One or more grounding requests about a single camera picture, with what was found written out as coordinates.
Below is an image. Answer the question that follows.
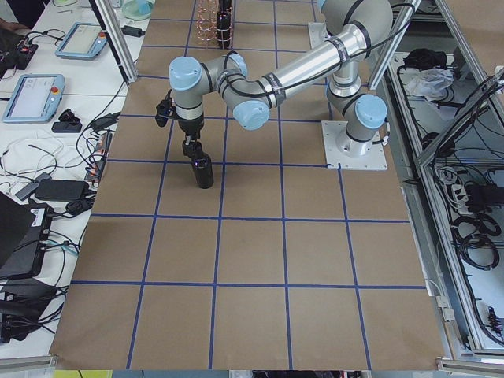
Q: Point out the teach pendant near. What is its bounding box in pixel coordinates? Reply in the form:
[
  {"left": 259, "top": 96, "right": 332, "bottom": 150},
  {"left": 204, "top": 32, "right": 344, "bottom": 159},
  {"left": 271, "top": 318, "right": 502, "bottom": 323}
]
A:
[{"left": 2, "top": 74, "right": 65, "bottom": 124}]

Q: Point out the aluminium frame post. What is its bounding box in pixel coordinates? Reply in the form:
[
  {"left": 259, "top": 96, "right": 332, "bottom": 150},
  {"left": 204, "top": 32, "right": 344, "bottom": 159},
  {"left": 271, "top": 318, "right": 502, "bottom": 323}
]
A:
[{"left": 89, "top": 0, "right": 138, "bottom": 83}]

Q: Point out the teach pendant far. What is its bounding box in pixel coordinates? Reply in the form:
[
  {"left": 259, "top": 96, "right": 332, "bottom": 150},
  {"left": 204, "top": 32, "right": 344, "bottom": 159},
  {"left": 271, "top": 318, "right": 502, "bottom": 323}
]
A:
[{"left": 55, "top": 22, "right": 107, "bottom": 61}]

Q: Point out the copper wire wine basket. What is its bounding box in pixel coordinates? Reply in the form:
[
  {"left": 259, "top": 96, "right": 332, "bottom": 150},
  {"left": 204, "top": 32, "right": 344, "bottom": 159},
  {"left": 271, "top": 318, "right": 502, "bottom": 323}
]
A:
[{"left": 196, "top": 1, "right": 232, "bottom": 47}]

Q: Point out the black power adapter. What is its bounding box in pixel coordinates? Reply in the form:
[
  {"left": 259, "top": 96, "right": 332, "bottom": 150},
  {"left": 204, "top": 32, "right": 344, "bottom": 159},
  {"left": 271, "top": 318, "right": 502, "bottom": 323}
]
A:
[{"left": 121, "top": 25, "right": 145, "bottom": 38}]

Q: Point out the green glass plate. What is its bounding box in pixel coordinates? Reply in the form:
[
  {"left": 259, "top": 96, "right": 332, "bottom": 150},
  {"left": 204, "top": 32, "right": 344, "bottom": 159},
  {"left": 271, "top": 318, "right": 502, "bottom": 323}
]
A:
[{"left": 121, "top": 0, "right": 154, "bottom": 20}]

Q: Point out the teach pendant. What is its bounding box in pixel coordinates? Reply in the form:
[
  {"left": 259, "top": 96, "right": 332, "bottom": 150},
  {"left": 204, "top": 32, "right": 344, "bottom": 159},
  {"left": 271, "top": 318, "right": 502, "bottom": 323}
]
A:
[
  {"left": 55, "top": 22, "right": 107, "bottom": 61},
  {"left": 2, "top": 74, "right": 65, "bottom": 124}
]

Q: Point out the dark wine bottle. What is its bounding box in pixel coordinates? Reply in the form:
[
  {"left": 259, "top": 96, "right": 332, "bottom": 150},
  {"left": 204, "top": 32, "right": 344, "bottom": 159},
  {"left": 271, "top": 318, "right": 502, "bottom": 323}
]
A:
[{"left": 191, "top": 151, "right": 213, "bottom": 189}]

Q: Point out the black webcam on stand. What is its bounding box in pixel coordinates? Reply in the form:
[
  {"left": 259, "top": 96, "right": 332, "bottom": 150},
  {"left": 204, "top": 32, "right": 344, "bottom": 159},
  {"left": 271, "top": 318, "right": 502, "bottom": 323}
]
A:
[{"left": 51, "top": 109, "right": 82, "bottom": 133}]

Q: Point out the dark wine bottle front basket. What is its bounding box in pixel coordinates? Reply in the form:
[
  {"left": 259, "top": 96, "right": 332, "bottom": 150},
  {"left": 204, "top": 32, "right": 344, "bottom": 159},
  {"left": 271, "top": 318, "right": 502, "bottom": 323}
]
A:
[{"left": 216, "top": 0, "right": 232, "bottom": 49}]

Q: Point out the crumpled white cloth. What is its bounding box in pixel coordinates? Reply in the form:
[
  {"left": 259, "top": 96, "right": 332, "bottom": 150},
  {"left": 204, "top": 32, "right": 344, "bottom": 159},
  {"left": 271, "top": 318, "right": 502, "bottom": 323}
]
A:
[{"left": 405, "top": 68, "right": 454, "bottom": 101}]

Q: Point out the black laptop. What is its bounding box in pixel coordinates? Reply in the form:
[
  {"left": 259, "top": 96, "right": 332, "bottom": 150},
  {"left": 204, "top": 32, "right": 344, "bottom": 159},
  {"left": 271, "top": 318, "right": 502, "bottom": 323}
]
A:
[{"left": 1, "top": 194, "right": 53, "bottom": 280}]

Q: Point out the black power brick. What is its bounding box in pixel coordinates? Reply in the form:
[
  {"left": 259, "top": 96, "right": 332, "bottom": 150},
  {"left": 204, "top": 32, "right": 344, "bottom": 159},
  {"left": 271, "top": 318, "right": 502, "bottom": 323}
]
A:
[{"left": 35, "top": 179, "right": 88, "bottom": 202}]

